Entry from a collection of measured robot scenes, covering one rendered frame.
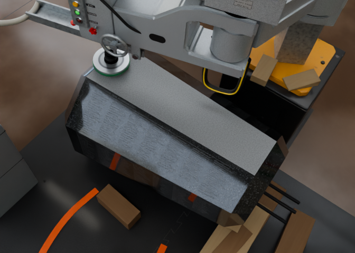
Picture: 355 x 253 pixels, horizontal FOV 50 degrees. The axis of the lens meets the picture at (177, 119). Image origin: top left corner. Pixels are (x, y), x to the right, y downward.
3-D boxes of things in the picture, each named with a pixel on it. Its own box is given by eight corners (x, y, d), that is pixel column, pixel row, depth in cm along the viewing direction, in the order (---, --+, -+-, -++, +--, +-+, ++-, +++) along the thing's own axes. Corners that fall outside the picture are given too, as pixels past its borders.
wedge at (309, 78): (310, 73, 240) (314, 68, 236) (318, 85, 235) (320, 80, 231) (281, 78, 237) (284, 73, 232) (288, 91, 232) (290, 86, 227)
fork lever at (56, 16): (154, 37, 211) (155, 31, 207) (141, 62, 201) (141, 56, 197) (41, 1, 219) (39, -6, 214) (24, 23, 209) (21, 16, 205)
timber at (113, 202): (97, 202, 268) (95, 195, 257) (110, 189, 273) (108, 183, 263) (129, 230, 258) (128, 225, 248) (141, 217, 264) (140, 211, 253)
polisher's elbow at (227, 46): (229, 28, 192) (236, -3, 175) (257, 51, 184) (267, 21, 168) (201, 45, 184) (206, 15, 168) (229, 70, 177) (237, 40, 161)
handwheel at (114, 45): (135, 48, 197) (134, 27, 185) (128, 62, 192) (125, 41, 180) (109, 40, 199) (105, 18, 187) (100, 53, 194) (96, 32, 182)
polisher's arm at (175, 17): (246, 65, 204) (270, -10, 162) (235, 97, 192) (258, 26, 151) (120, 26, 214) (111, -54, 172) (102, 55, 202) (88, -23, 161)
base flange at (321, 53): (271, 19, 270) (273, 13, 266) (335, 52, 256) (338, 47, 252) (235, 61, 248) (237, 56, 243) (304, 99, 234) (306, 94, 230)
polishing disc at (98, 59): (112, 80, 217) (112, 79, 216) (85, 62, 223) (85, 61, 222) (137, 58, 227) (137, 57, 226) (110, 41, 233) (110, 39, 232)
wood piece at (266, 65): (261, 58, 244) (263, 53, 240) (275, 65, 242) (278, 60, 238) (249, 79, 234) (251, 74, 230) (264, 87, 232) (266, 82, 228)
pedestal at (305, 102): (246, 72, 339) (267, 7, 276) (313, 111, 321) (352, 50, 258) (204, 122, 309) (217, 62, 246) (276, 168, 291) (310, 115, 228)
